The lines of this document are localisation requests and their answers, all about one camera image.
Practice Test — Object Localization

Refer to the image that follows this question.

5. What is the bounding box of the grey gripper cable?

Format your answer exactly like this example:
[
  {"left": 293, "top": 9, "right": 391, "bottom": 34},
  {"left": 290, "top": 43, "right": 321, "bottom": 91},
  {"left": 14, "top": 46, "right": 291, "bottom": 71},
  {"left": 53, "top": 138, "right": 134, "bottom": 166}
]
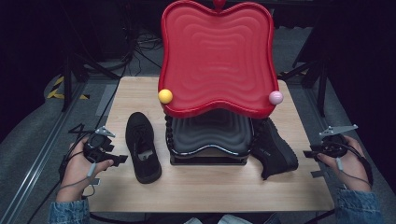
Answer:
[
  {"left": 58, "top": 133, "right": 98, "bottom": 200},
  {"left": 330, "top": 141, "right": 375, "bottom": 190}
]

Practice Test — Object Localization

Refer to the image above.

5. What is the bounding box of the pink ball knob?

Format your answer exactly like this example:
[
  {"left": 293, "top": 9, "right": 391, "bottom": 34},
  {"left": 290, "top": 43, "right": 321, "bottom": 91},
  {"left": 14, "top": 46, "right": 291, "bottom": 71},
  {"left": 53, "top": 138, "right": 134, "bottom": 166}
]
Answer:
[{"left": 268, "top": 90, "right": 285, "bottom": 105}]

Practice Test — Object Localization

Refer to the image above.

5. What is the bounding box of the grey left gripper cable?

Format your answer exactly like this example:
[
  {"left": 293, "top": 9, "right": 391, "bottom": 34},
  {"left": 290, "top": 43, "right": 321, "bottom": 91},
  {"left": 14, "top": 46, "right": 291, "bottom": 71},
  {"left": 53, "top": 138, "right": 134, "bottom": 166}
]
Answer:
[{"left": 58, "top": 133, "right": 98, "bottom": 200}]

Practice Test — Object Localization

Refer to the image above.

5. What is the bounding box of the thick black cable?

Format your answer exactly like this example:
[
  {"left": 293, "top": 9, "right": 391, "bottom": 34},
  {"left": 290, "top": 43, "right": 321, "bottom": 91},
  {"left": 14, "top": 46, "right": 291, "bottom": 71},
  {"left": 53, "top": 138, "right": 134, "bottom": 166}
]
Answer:
[{"left": 306, "top": 208, "right": 336, "bottom": 224}]

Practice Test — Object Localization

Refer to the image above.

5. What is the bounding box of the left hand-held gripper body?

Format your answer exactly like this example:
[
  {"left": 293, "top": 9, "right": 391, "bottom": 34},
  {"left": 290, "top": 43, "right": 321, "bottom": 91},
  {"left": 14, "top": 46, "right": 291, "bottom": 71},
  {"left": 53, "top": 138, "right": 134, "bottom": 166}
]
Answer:
[{"left": 83, "top": 125, "right": 116, "bottom": 163}]

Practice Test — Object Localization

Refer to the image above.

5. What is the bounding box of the person's left hand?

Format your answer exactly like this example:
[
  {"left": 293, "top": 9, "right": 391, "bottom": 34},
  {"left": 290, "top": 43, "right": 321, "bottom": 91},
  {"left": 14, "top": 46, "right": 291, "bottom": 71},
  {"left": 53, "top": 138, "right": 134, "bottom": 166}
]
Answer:
[{"left": 55, "top": 136, "right": 115, "bottom": 203}]

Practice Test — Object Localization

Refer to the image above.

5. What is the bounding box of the tangle of black floor cables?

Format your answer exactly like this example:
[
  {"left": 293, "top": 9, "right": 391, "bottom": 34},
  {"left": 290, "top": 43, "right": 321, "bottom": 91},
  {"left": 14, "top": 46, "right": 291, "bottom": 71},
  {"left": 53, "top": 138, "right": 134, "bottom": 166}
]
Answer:
[{"left": 125, "top": 29, "right": 163, "bottom": 77}]

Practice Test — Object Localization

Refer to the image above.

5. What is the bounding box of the person's right hand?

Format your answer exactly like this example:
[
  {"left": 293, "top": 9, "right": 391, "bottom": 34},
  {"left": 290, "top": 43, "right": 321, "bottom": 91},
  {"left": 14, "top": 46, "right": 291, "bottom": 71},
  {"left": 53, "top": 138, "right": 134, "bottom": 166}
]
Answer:
[{"left": 317, "top": 134, "right": 373, "bottom": 192}]

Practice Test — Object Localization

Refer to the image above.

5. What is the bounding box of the yellow and black floor tape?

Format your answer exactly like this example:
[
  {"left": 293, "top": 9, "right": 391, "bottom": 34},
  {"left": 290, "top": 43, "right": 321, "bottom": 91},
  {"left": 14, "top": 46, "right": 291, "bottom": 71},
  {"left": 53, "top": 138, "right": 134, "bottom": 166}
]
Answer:
[{"left": 46, "top": 76, "right": 92, "bottom": 101}]

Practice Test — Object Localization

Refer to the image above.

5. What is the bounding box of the black tripod stand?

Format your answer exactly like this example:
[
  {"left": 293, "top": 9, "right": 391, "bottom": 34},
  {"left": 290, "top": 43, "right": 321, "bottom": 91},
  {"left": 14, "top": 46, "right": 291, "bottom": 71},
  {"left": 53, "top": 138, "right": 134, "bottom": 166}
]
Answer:
[
  {"left": 60, "top": 50, "right": 120, "bottom": 113},
  {"left": 278, "top": 55, "right": 331, "bottom": 118}
]

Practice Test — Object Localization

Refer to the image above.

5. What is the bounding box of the grey right gripper cable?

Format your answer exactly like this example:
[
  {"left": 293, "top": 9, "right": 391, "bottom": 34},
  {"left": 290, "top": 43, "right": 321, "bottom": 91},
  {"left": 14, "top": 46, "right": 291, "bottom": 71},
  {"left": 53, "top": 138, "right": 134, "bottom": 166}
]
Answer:
[{"left": 330, "top": 141, "right": 375, "bottom": 190}]

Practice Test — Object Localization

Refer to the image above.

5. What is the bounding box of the yellow ball knob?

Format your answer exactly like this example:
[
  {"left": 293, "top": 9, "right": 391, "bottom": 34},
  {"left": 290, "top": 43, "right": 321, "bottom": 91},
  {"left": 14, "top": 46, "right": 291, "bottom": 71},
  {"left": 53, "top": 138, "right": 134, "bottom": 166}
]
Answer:
[{"left": 158, "top": 89, "right": 174, "bottom": 105}]

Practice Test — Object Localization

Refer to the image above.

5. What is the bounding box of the red and black tiered rack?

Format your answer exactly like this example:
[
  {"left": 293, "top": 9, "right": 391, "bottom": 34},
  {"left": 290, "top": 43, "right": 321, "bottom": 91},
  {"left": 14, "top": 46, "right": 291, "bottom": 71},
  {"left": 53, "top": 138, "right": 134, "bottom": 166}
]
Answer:
[{"left": 157, "top": 0, "right": 280, "bottom": 166}]

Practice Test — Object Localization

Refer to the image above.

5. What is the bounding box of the metal floor rail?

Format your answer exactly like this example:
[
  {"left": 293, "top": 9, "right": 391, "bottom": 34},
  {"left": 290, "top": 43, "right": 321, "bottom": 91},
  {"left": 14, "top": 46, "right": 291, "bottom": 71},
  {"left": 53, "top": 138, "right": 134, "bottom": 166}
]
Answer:
[
  {"left": 303, "top": 87, "right": 340, "bottom": 138},
  {"left": 0, "top": 82, "right": 90, "bottom": 224}
]

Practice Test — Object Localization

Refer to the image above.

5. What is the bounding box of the black knit sneaker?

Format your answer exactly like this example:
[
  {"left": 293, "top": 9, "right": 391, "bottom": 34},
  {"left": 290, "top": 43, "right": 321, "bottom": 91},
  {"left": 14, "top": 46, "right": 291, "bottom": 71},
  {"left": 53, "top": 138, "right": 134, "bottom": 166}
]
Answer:
[
  {"left": 125, "top": 111, "right": 163, "bottom": 185},
  {"left": 250, "top": 117, "right": 299, "bottom": 181}
]

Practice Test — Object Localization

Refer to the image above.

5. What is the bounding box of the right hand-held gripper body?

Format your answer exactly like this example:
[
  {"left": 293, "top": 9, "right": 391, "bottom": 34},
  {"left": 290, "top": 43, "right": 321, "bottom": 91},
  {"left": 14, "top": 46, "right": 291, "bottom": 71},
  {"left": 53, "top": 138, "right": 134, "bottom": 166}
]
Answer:
[{"left": 318, "top": 124, "right": 359, "bottom": 159}]

